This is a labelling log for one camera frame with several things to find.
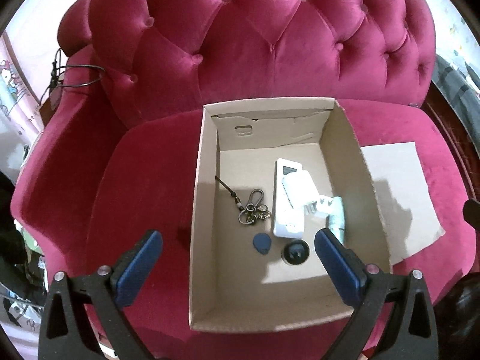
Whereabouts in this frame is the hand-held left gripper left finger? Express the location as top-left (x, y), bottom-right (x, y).
top-left (37, 229), bottom-right (164, 360)

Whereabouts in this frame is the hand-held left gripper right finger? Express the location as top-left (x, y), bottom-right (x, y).
top-left (314, 227), bottom-right (439, 360)

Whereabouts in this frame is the black round device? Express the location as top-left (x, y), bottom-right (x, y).
top-left (282, 241), bottom-right (311, 267)

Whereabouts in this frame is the pale green tube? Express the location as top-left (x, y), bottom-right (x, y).
top-left (325, 196), bottom-right (346, 244)

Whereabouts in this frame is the white remote control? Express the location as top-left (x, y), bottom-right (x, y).
top-left (271, 158), bottom-right (305, 240)

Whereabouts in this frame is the blue key fob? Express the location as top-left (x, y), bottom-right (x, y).
top-left (252, 232), bottom-right (273, 257)

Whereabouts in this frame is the white plug charger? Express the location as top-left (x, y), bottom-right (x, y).
top-left (281, 170), bottom-right (334, 217)

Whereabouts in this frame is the metal carabiner keychain with lanyard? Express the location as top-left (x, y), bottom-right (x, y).
top-left (214, 175), bottom-right (271, 226)

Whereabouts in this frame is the brown cardboard box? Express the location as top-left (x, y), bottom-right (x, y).
top-left (187, 97), bottom-right (394, 332)

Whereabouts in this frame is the small paper tag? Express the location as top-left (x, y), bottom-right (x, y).
top-left (50, 86), bottom-right (65, 112)

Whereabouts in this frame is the cartoon printed curtain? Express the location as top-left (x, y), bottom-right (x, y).
top-left (0, 34), bottom-right (49, 196)

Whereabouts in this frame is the grey plaid cloth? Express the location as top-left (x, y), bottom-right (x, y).
top-left (431, 54), bottom-right (480, 128)

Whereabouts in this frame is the pink tufted velvet armchair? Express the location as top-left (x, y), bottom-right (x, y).
top-left (11, 0), bottom-right (473, 360)

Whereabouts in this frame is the white printed cloth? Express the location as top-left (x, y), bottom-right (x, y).
top-left (420, 0), bottom-right (480, 72)

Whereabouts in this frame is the thin dark cable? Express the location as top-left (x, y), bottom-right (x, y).
top-left (47, 47), bottom-right (106, 91)

